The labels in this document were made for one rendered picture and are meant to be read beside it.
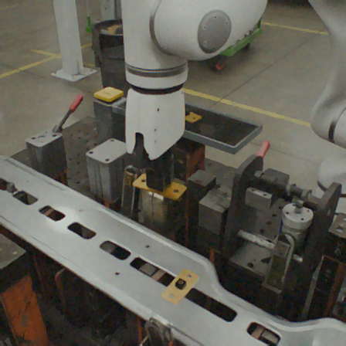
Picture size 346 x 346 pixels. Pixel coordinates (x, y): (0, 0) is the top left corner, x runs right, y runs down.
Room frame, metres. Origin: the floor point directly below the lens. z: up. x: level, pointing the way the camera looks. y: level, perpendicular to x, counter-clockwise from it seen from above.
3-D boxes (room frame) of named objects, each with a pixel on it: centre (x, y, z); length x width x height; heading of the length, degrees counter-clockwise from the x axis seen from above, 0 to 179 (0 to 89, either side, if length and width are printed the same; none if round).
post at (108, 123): (1.10, 0.19, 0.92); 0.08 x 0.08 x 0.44; 54
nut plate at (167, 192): (0.55, 0.02, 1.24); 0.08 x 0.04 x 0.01; 61
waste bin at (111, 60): (3.48, 0.44, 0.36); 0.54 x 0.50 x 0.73; 145
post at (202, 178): (0.77, -0.06, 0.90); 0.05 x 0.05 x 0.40; 54
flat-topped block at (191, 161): (0.95, -0.02, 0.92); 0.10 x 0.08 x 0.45; 54
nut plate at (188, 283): (0.54, -0.01, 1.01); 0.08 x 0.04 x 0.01; 145
